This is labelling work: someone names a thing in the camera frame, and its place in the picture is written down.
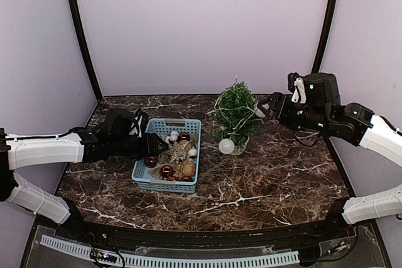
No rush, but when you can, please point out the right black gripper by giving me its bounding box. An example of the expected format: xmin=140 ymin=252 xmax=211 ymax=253
xmin=258 ymin=91 xmax=330 ymax=132

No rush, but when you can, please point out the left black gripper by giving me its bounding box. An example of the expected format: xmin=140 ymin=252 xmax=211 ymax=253
xmin=110 ymin=132 xmax=168 ymax=161

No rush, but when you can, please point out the clear wire light string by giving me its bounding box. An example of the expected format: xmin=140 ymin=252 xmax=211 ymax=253
xmin=207 ymin=75 xmax=264 ymax=143

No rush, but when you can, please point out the small green christmas tree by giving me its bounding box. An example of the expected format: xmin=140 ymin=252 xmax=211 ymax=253
xmin=207 ymin=82 xmax=261 ymax=146

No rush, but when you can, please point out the white woven ball light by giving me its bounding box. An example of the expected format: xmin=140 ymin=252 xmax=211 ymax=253
xmin=219 ymin=138 xmax=235 ymax=154
xmin=254 ymin=108 xmax=265 ymax=118

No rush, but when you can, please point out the white cotton boll sprig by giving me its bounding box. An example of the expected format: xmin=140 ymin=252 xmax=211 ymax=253
xmin=163 ymin=131 xmax=180 ymax=144
xmin=187 ymin=147 xmax=198 ymax=158

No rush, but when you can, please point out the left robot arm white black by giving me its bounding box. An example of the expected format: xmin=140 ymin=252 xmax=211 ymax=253
xmin=1 ymin=109 xmax=168 ymax=240

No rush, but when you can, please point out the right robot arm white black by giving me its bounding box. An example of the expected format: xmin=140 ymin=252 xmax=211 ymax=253
xmin=257 ymin=73 xmax=401 ymax=239

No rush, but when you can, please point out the white textured tree pot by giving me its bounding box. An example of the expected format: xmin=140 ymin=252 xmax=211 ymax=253
xmin=232 ymin=137 xmax=249 ymax=156

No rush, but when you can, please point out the copper shiny bauble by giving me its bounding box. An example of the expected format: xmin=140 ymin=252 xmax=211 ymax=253
xmin=144 ymin=156 xmax=158 ymax=168
xmin=180 ymin=176 xmax=193 ymax=182
xmin=178 ymin=132 xmax=190 ymax=141
xmin=160 ymin=164 xmax=175 ymax=178

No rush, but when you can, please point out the light blue plastic basket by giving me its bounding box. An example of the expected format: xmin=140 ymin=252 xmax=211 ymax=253
xmin=132 ymin=119 xmax=202 ymax=193

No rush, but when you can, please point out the beige twine ball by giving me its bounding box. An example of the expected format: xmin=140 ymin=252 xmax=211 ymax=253
xmin=181 ymin=161 xmax=196 ymax=177

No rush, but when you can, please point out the small circuit board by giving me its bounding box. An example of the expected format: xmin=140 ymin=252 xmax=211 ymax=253
xmin=90 ymin=249 xmax=117 ymax=264

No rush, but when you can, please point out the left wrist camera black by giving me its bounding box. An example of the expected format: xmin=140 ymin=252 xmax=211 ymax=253
xmin=132 ymin=109 xmax=149 ymax=138

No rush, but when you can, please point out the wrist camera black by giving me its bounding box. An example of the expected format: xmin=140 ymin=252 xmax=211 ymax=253
xmin=287 ymin=72 xmax=305 ymax=93
xmin=132 ymin=109 xmax=149 ymax=138

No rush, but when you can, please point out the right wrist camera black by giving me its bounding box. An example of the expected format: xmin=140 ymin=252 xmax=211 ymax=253
xmin=287 ymin=72 xmax=305 ymax=93

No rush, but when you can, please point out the black front rail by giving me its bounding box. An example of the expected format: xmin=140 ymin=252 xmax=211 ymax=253
xmin=57 ymin=220 xmax=357 ymax=249

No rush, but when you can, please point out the right black frame post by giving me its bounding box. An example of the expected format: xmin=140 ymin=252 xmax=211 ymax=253
xmin=311 ymin=0 xmax=337 ymax=73

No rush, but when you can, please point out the black frame post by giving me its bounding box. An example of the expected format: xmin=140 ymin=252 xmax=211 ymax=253
xmin=68 ymin=0 xmax=103 ymax=103
xmin=311 ymin=0 xmax=337 ymax=73

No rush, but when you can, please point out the white slotted cable duct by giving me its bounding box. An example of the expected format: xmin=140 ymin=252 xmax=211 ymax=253
xmin=40 ymin=235 xmax=300 ymax=268

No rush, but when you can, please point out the left black frame post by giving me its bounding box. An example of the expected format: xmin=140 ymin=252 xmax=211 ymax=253
xmin=68 ymin=0 xmax=103 ymax=103

